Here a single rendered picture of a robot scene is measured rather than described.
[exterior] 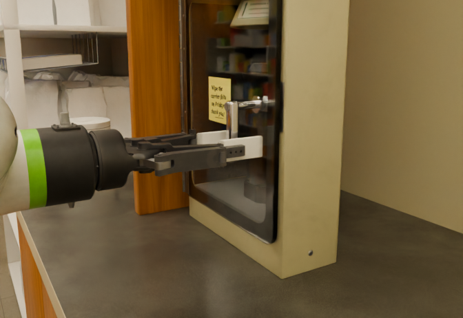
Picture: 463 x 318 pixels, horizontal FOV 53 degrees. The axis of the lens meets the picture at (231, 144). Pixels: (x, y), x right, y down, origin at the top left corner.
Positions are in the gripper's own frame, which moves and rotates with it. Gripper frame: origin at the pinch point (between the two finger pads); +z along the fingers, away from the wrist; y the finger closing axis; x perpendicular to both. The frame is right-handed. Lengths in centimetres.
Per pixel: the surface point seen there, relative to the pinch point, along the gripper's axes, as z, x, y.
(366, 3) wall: 49, -24, 22
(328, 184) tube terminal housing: 14.1, 6.9, -5.4
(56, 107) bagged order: -1, 8, 131
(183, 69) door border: 4.4, -9.8, 25.3
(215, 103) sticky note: 4.4, -4.4, 12.8
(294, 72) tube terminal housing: 6.9, -10.4, -5.4
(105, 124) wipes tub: 0, 7, 67
